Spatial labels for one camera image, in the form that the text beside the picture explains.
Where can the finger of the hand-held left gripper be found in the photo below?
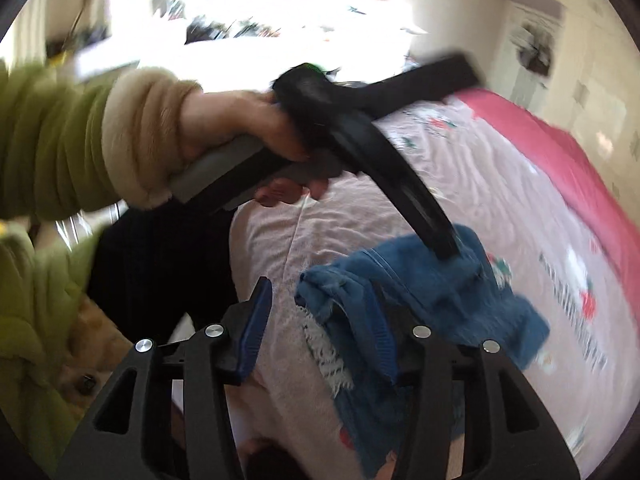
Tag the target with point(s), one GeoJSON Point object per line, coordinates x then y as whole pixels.
{"type": "Point", "coordinates": [415, 200]}

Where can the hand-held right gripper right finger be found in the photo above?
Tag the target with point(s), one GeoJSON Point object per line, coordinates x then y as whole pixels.
{"type": "Point", "coordinates": [385, 340]}

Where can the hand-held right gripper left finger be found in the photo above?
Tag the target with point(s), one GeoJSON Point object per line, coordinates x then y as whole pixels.
{"type": "Point", "coordinates": [255, 330]}

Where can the blue denim pants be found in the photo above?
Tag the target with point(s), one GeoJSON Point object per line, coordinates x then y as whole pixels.
{"type": "Point", "coordinates": [425, 300]}

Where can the person's left forearm green sleeve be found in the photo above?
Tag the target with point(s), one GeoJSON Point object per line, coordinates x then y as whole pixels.
{"type": "Point", "coordinates": [75, 140]}

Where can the person's left hand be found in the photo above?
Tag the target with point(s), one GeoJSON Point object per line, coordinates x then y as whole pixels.
{"type": "Point", "coordinates": [235, 115]}

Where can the pink strawberry print bed sheet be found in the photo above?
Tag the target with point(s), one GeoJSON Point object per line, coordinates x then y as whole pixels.
{"type": "Point", "coordinates": [500, 200]}

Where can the cluttered white desk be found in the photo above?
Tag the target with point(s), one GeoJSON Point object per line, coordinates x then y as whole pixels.
{"type": "Point", "coordinates": [250, 55]}

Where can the person's black trouser leg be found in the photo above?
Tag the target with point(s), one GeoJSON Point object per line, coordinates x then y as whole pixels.
{"type": "Point", "coordinates": [160, 270]}

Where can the pink quilt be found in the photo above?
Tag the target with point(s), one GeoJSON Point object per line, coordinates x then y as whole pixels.
{"type": "Point", "coordinates": [560, 160]}

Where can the tan furry object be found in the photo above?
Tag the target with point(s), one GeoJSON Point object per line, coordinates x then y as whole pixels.
{"type": "Point", "coordinates": [95, 360]}

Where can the dark picture on wardrobe door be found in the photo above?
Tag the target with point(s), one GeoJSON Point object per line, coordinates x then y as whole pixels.
{"type": "Point", "coordinates": [535, 45]}

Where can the white wardrobe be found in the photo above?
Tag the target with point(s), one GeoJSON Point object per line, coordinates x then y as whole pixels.
{"type": "Point", "coordinates": [575, 60]}

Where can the person's green clothing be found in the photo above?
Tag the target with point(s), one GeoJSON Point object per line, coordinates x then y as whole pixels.
{"type": "Point", "coordinates": [35, 320]}

